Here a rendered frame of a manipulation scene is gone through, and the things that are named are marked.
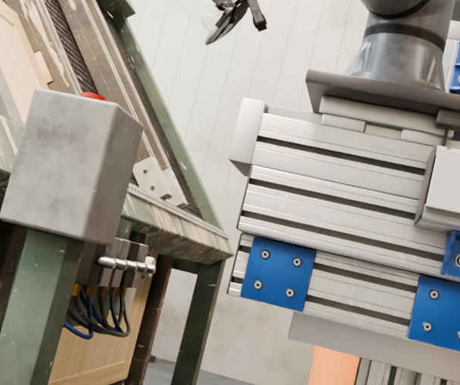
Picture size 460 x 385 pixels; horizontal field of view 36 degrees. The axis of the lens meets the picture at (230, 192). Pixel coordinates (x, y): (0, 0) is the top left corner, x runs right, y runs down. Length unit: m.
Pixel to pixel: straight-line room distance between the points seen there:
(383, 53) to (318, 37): 4.54
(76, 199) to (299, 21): 4.77
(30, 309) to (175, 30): 4.89
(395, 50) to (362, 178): 0.18
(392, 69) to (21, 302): 0.58
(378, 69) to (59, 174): 0.44
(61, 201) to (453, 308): 0.53
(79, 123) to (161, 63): 4.76
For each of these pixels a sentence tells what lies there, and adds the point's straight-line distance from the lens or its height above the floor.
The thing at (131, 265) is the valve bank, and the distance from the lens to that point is 1.34.
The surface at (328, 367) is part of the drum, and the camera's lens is 4.60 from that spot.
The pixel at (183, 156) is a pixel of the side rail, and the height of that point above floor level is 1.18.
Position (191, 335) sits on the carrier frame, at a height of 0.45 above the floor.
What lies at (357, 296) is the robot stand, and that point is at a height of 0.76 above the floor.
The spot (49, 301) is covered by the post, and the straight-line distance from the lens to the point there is 0.95.
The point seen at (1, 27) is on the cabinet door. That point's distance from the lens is 1.59.
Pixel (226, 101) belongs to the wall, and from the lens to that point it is 5.48.
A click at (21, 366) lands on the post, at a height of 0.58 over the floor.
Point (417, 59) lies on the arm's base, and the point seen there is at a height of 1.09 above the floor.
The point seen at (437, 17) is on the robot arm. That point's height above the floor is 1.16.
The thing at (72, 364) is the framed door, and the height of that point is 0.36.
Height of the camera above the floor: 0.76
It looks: 6 degrees up
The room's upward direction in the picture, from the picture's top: 14 degrees clockwise
